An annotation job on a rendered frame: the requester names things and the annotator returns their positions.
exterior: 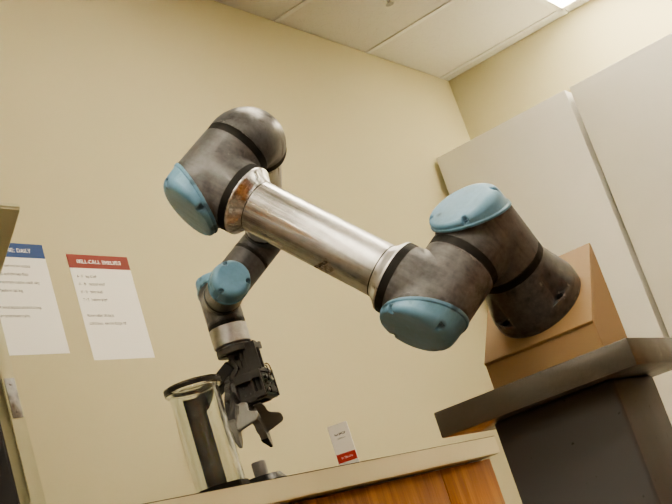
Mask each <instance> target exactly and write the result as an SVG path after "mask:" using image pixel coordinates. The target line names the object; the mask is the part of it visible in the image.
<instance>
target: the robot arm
mask: <svg viewBox="0 0 672 504"><path fill-rule="evenodd" d="M286 153H287V148H286V137H285V133H284V131H283V128H282V126H281V125H280V123H279V122H278V121H277V119H276V118H275V117H274V116H272V115H271V114H270V113H268V112H267V111H265V110H262V109H259V108H256V107H250V106H247V107H236V108H233V109H230V110H228V111H226V112H224V113H222V114H221V115H220V116H218V117H217V118H216V119H215V120H214V121H213V122H212V123H211V124H210V126H209V127H208V129H207V130H206V131H205V132H204V133H203V134H202V135H201V137H200V138H199V139H198V140H197V141H196V142H195V143H194V145H193V146H192V147H191V148H190V149H189V150H188V152H187V153H186V154H185V155H184V156H183V157H182V159H181V160H180V161H179V162H178V163H176V164H175V165H174V168H173V169H172V171H171V172H170V173H169V175H168V176H167V177H166V179H165V180H164V184H163V189H164V193H165V196H166V198H167V200H168V202H169V203H170V205H171V206H172V208H173V209H174V210H175V211H176V213H177V214H178V215H179V216H180V217H181V218H182V219H183V220H184V221H185V222H186V223H187V224H188V225H189V226H191V227H192V228H193V229H194V230H196V231H197V232H199V233H201V234H203V235H206V236H211V235H213V234H214V233H217V232H218V228H221V229H223V230H225V231H227V232H228V233H230V234H239V233H241V232H244V231H245V234H244V235H243V236H242V238H241V239H240V240H239V241H238V243H237V244H236V245H235V246H234V248H233V249H232V250H231V251H230V253H229V254H228V255H227V256H226V258H225V259H224V260H223V261H222V263H220V264H219V265H217V266H216V267H215V268H214V269H213V271H212V272H209V273H206V274H204V275H202V276H201V277H200V278H198V279H197V281H196V284H195V285H196V289H197V297H198V300H199V301H200V304H201V307H202V311H203V314H204V317H205V321H206V324H207V327H208V331H209V335H210V338H211V341H212V345H213V348H214V351H215V352H217V353H216V354H217V357H218V360H220V361H223V360H228V362H225V363H224V364H223V366H222V367H221V368H220V369H219V371H218V372H217V373H216V374H219V375H220V377H221V380H222V383H221V384H220V385H219V389H220V393H221V396H222V395H223V393H224V392H225V396H224V404H225V410H226V413H227V417H228V420H229V423H230V427H231V430H232V434H233V437H234V440H235V443H236V444H237V446H238V447H239V448H243V438H242V434H241V431H242V430H243V429H245V428H246V427H248V426H249V425H251V424H252V423H253V425H254V427H255V429H256V432H257V433H258V434H259V436H260V438H261V441H262V442H263V443H265V444H266V445H268V446H269V447H273V442H272V439H271V436H270V433H269V431H270V430H271V429H273V428H274V427H275V426H277V425H278V424H279V423H281V422H282V421H283V415H282V414H281V413H280V412H271V411H268V410H267V408H266V407H265V405H264V404H263V403H265V402H268V401H270V400H272V399H273V398H275V397H278V396H279V395H280V393H279V390H278V386H277V383H276V380H275V377H274V373H273V370H272V369H271V367H270V365H269V364H268V363H264V362H263V359H262V355H261V352H260V349H261V348H262V345H261V342H260V341H258V342H256V341H255V340H252V341H251V338H250V334H249V331H248V328H247V325H246V321H245V318H244V314H243V311H242V308H241V305H240V304H241V302H242V300H243V299H244V297H245V296H246V295H247V293H248V292H249V291H250V289H251V288H252V287H253V285H254V284H255V283H256V282H257V280H258V279H259V278H260V276H261V275H262V274H263V272H264V271H265V270H266V268H267V267H268V266H269V265H270V263H271V262H272V261H273V260H274V258H275V257H276V256H277V254H278V253H279V252H280V251H281V250H283V251H285V252H287V253H289V254H291V255H292V256H294V257H296V258H298V259H300V260H302V261H304V262H306V263H308V264H309V265H311V266H313V267H315V268H317V269H319V270H321V271H323V272H325V273H326V274H328V275H330V276H332V277H334V278H336V279H338V280H340V281H342V282H343V283H345V284H347V285H349V286H351V287H353V288H355V289H357V290H359V291H360V292H362V293H364V294H366V295H368V296H370V298H371V301H372V305H373V309H374V310H375V311H377V312H379V313H380V316H379V318H380V322H381V324H382V325H383V327H384V328H385V329H386V330H387V331H388V332H389V333H390V334H394V336H395V338H396V339H398V340H400V341H401V342H403V343H405V344H407V345H409V346H412V347H414V348H417V349H421V350H425V351H434V352H435V351H443V350H446V349H448V348H450V347H451V346H452V345H453V344H454V343H455V342H456V341H457V339H458V338H459V336H460V335H461V334H462V333H463V332H465V331H466V329H467V328H468V326H469V322H470V321H471V319H472V318H473V316H474V315H475V313H476V312H477V310H478V309H479V307H480V306H481V304H482V303H483V301H484V300H486V303H487V306H488V309H489V312H490V315H491V318H492V320H493V322H494V324H495V325H496V326H497V327H498V329H499V330H500V331H501V332H502V333H503V334H504V335H505V336H507V337H510V338H527V337H531V336H534V335H537V334H539V333H541V332H543V331H545V330H547V329H549V328H550V327H552V326H553V325H555V324H556V323H557V322H559V321H560V320H561V319H562V318H563V317H564V316H565V315H566V314H567V313H568V312H569V311H570V309H571V308H572V307H573V305H574V304H575V302H576V300H577V298H578V296H579V293H580V288H581V282H580V278H579V276H578V274H577V273H576V271H575V270H574V269H573V267H572V266H571V265H570V264H569V263H568V262H567V261H565V260H563V259H562V258H560V257H559V256H557V255H555V254H554V253H552V252H551V251H549V250H548V249H546V248H544V247H543V246H542V245H541V244H540V242H539V241H538V240H537V238H536V237H535V235H534V234H533V233H532V231H531V230H530V229H529V227H528V226H527V225H526V223H525V222H524V221H523V219H522V218H521V217H520V215H519V214H518V213H517V211H516V210H515V209H514V207H513V206H512V205H511V204H512V203H511V201H510V200H509V199H508V198H506V197H505V196H504V195H503V194H502V192H501V191H500V190H499V189H498V188H497V187H496V186H494V185H492V184H489V183H477V184H472V185H469V186H466V187H464V188H461V189H459V190H457V191H455V192H454V193H452V194H450V195H449V196H447V197H446V198H445V199H444V200H442V201H441V202H440V203H439V204H438V205H437V206H436V207H435V208H434V210H433V211H432V213H431V215H430V217H429V224H430V226H431V230H432V231H433V232H435V235H434V237H433V238H432V240H431V241H430V243H429V244H428V245H427V247H426V248H425V249H423V248H421V247H419V246H417V245H415V244H413V243H411V242H406V243H404V244H401V245H398V246H395V245H393V244H391V243H389V242H387V241H385V240H383V239H381V238H379V237H377V236H375V235H373V234H371V233H369V232H367V231H365V230H363V229H361V228H359V227H357V226H355V225H353V224H351V223H349V222H347V221H345V220H343V219H341V218H339V217H337V216H335V215H333V214H331V213H330V212H328V211H326V210H324V209H322V208H320V207H318V206H316V205H314V204H312V203H310V202H308V201H306V200H304V199H302V198H300V197H298V196H296V195H294V194H292V193H290V192H288V191H286V190H284V189H282V171H281V165H282V163H283V162H284V160H285V158H286ZM264 364H268V365H269V367H270V369H271V370H269V368H268V367H267V365H264ZM265 366H266V367H267V368H266V367H265ZM260 402H261V403H260Z"/></svg>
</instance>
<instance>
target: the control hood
mask: <svg viewBox="0 0 672 504"><path fill-rule="evenodd" d="M19 212H20V206H19V205H18V204H13V203H3V202H0V274H1V271H2V268H3V264H4V261H5V258H6V254H7V251H8V248H9V245H10V241H11V238H12V235H13V231H14V228H15V225H16V221H17V218H18V215H19Z"/></svg>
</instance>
